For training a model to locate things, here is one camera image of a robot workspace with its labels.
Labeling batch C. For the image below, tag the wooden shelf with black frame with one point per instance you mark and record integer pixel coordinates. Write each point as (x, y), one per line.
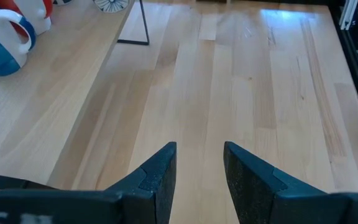
(42, 109)

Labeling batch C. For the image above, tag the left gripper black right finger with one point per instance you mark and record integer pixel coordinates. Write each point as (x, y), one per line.
(253, 193)

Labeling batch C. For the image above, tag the white metal bar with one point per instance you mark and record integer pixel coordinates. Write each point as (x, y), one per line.
(348, 14)

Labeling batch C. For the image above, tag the white and yellow mug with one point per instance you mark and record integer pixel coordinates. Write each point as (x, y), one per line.
(110, 5)

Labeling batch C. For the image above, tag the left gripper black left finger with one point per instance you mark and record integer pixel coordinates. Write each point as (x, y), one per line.
(154, 186)

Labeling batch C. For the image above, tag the red and white mug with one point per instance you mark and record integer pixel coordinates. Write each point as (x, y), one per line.
(39, 15)

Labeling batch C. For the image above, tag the navy and white patterned mug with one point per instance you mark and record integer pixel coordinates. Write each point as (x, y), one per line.
(62, 2)

